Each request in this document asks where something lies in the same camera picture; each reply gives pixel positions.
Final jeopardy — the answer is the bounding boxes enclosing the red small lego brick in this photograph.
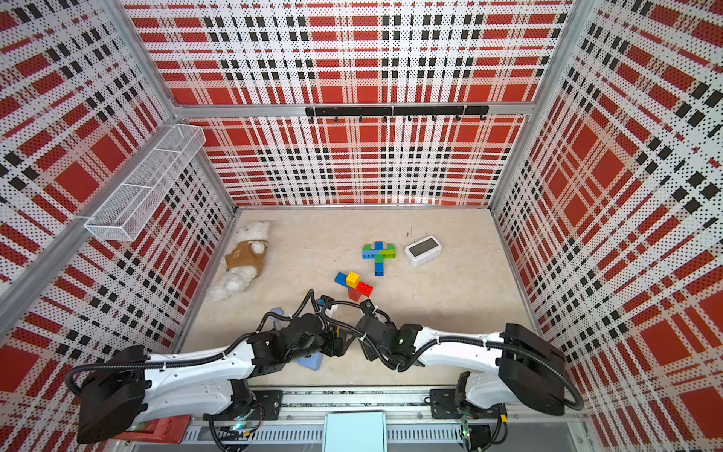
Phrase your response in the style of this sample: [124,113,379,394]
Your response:
[356,282,374,298]

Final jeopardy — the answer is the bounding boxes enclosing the yellow tall lego brick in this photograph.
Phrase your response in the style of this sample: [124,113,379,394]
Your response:
[346,272,361,289]

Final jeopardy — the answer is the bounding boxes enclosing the red square lego brick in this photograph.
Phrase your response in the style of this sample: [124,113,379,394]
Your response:
[348,288,363,302]

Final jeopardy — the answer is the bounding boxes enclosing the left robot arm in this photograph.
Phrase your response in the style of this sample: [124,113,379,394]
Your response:
[64,291,353,444]

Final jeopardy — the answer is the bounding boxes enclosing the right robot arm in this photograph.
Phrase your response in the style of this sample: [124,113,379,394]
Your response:
[316,296,585,416]

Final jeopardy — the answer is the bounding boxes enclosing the light blue tray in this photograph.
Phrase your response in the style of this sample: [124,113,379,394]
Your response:
[322,412,388,452]

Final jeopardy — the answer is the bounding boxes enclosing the white digital clock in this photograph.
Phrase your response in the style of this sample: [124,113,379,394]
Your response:
[404,235,442,267]

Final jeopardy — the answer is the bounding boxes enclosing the white teddy bear brown shirt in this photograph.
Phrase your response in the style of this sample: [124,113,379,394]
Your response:
[207,221,270,301]

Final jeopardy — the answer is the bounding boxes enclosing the red tool box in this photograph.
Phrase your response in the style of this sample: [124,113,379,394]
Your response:
[114,415,191,444]

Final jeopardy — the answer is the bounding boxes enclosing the light blue charger with cable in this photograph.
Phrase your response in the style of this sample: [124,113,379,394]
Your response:
[271,308,328,370]

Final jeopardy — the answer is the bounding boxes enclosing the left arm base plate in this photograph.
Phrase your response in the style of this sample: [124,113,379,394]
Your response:
[202,388,284,422]

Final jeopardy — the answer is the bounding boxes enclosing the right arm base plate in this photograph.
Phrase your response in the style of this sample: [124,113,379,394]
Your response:
[424,389,506,420]

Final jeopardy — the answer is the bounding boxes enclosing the white wire mesh basket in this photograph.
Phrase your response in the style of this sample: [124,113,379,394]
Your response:
[85,124,206,242]

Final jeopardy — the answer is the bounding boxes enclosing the black hook rail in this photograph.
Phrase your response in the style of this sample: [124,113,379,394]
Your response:
[305,105,490,121]

